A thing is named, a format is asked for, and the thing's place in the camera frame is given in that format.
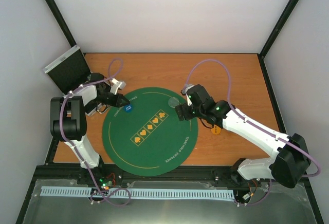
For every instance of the light blue slotted cable duct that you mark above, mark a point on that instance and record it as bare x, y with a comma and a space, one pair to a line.
145, 194

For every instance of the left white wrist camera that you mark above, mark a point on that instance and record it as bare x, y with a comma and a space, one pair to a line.
116, 86

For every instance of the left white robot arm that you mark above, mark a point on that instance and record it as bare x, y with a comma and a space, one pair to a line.
68, 119

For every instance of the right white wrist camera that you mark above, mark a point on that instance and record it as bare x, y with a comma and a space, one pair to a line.
184, 93

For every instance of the orange big blind button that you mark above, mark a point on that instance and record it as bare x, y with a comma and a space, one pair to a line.
216, 130

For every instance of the blue small blind button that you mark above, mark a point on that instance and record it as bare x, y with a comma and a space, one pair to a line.
128, 108

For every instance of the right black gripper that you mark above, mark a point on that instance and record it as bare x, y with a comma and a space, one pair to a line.
187, 115

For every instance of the clear round dealer button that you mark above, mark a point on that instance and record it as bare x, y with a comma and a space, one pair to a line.
173, 102

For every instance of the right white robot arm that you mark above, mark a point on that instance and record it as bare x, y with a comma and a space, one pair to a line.
287, 160

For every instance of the round green poker mat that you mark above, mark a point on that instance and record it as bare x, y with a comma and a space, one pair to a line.
150, 140

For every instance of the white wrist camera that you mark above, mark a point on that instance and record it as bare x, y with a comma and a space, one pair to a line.
184, 93
116, 86

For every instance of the aluminium poker case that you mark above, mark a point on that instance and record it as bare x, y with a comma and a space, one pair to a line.
70, 72

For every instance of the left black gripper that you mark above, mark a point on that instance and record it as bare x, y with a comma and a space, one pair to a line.
117, 101

